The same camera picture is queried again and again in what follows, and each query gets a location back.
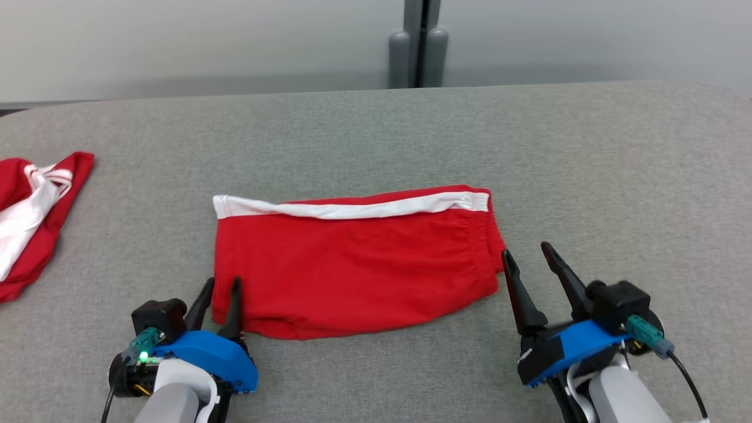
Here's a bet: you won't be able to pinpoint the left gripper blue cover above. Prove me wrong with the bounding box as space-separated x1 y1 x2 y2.
109 276 259 399

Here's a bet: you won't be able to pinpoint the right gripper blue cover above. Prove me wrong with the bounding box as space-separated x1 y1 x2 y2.
501 241 632 388

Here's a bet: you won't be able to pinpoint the red shorts white stripe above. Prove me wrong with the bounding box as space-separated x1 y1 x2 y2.
211 184 507 341

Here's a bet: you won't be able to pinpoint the red Bulls jersey white sleeves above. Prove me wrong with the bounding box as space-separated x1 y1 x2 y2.
0 152 95 304

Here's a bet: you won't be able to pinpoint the black cable teal connector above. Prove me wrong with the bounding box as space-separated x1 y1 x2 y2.
625 314 710 422
102 327 160 423

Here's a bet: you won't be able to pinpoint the grey cylinder post foot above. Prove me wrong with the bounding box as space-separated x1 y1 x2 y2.
388 31 412 89
424 27 449 88

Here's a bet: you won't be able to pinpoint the grey metal wall post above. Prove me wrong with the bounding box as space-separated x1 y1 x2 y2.
404 0 442 89

